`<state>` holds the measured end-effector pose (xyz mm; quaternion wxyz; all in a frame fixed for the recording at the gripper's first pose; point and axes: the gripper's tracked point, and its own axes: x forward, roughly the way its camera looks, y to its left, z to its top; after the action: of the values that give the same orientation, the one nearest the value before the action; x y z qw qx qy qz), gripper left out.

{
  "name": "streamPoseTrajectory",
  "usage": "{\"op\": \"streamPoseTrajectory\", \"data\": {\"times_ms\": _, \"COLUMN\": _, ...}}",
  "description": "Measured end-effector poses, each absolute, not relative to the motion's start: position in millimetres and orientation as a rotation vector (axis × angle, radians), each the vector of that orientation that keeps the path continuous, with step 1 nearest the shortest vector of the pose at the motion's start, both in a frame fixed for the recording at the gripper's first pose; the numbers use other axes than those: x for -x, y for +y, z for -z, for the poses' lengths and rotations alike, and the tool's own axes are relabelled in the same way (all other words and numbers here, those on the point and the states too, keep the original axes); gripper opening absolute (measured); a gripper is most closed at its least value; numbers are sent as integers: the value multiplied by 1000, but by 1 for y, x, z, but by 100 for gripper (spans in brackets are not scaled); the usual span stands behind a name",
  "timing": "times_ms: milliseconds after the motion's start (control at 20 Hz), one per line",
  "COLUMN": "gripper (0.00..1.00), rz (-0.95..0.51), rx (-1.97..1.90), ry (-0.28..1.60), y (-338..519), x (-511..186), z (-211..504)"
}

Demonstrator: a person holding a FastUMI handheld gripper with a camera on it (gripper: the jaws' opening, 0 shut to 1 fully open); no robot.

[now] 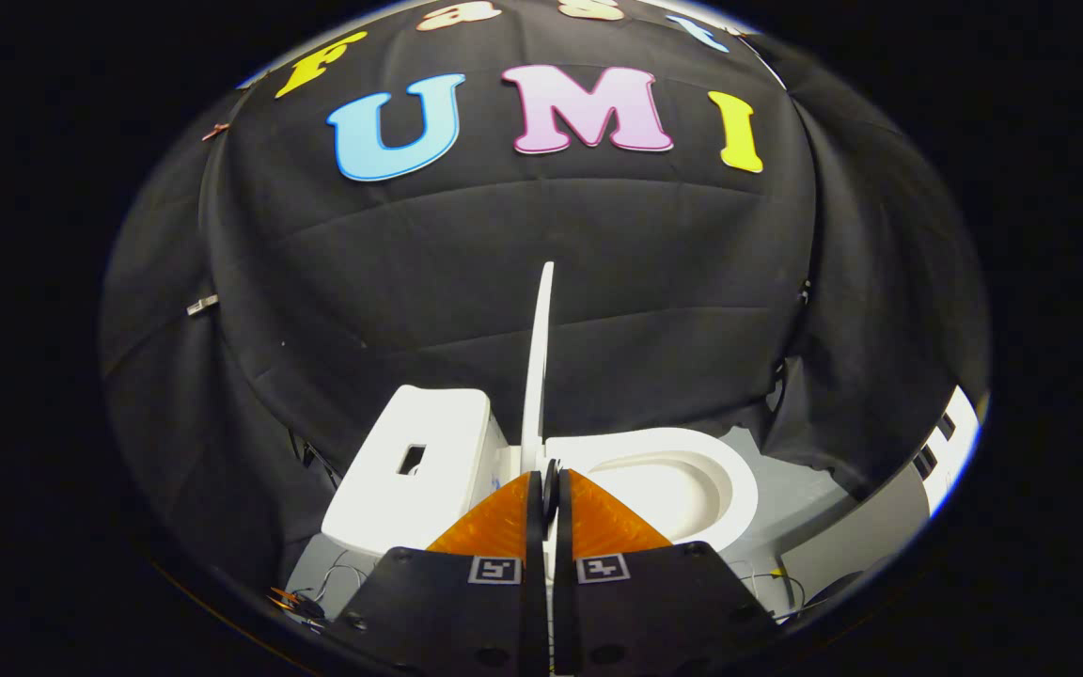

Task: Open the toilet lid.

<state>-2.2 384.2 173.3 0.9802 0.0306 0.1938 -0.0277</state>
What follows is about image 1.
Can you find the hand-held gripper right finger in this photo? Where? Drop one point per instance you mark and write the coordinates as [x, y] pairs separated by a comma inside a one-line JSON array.
[[564, 564]]

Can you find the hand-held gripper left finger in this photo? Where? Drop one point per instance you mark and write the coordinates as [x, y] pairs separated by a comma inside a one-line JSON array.
[[534, 564]]

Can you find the white toilet lid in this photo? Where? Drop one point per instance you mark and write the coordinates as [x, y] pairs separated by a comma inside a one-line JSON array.
[[539, 376]]

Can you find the white toilet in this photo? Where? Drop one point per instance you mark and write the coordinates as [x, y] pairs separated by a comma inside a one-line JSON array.
[[429, 470]]

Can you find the white toilet seat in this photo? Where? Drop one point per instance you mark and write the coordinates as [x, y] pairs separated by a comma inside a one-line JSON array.
[[739, 480]]

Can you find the grey board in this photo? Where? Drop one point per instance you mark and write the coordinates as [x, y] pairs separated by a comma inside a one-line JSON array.
[[852, 545]]

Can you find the black backdrop cloth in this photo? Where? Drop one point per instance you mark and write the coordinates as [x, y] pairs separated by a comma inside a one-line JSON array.
[[504, 263]]

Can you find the white black striped object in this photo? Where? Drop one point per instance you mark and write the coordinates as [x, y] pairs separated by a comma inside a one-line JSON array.
[[950, 447]]

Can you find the metal clip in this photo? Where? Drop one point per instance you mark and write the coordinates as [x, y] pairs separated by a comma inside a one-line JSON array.
[[202, 305]]

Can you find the orange clip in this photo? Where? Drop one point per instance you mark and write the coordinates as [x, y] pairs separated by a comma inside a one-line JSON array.
[[216, 132]]

